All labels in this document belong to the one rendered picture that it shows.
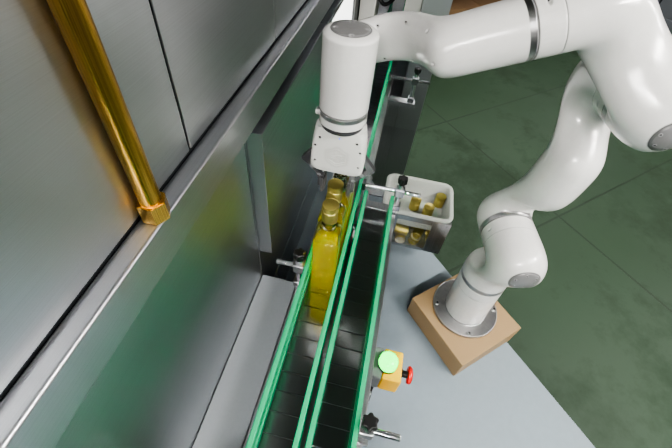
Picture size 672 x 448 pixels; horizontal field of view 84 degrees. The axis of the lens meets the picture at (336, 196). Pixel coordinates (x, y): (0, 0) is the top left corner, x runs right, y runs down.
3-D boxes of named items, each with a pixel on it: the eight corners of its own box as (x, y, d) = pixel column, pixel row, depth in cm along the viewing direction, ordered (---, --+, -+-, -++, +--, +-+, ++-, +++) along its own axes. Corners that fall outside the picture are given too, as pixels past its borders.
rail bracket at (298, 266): (280, 271, 95) (278, 240, 85) (306, 277, 94) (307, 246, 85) (275, 285, 92) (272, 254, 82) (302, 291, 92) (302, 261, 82)
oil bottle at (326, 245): (315, 267, 96) (318, 213, 80) (336, 272, 96) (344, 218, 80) (310, 286, 92) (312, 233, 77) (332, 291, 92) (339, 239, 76)
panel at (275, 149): (340, 67, 148) (348, -29, 123) (347, 69, 147) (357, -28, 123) (259, 250, 86) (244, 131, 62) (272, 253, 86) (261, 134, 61)
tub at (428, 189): (384, 189, 135) (388, 171, 129) (446, 202, 133) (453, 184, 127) (377, 225, 123) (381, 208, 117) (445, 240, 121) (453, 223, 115)
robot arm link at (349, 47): (321, 88, 67) (317, 118, 61) (324, 11, 57) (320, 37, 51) (368, 92, 67) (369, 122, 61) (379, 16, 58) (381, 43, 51)
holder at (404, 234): (366, 201, 141) (372, 171, 130) (439, 217, 139) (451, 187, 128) (358, 236, 130) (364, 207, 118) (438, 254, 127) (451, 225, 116)
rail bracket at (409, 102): (382, 108, 165) (391, 60, 149) (420, 115, 163) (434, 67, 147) (381, 114, 162) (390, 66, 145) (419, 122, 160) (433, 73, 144)
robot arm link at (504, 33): (506, -32, 58) (320, 22, 65) (541, 8, 47) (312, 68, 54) (505, 25, 64) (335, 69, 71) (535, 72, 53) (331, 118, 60)
